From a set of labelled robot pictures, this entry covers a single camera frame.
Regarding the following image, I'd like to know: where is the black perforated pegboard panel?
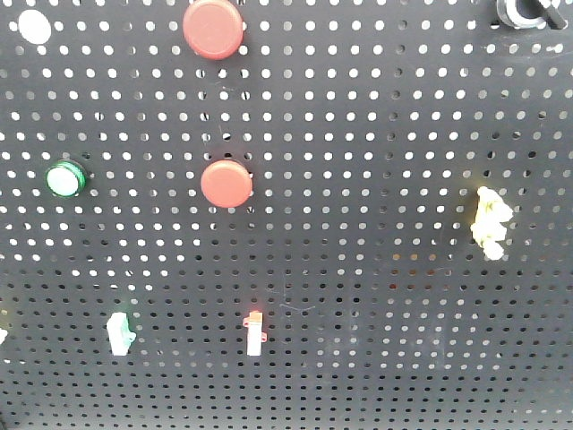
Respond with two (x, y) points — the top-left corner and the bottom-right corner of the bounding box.
(1, 1), (572, 429)

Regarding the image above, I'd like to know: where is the black rotary selector switch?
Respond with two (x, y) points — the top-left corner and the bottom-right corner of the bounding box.
(495, 0), (569, 30)

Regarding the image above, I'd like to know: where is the yellow-based white rocker switch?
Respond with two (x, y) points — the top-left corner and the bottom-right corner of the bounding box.
(0, 329), (8, 345)

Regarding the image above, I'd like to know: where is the green push button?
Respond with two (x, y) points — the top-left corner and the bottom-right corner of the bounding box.
(45, 159), (89, 198)

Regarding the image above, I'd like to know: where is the green-based white rocker switch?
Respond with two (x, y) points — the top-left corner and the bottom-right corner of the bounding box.
(106, 312), (136, 357)

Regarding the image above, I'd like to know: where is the red-based white rocker switch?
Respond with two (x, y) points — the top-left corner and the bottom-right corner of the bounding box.
(243, 311), (268, 357)

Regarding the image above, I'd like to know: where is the red push button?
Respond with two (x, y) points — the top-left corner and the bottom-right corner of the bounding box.
(201, 159), (253, 208)
(183, 0), (244, 60)

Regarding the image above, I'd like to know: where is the upper red push button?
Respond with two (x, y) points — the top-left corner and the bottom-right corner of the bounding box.
(183, 0), (244, 60)

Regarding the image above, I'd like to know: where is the yellow toggle handle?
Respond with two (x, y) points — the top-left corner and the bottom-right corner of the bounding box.
(470, 186), (513, 261)

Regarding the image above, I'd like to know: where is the lower red push button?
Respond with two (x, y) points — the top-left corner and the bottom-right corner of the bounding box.
(201, 159), (253, 208)

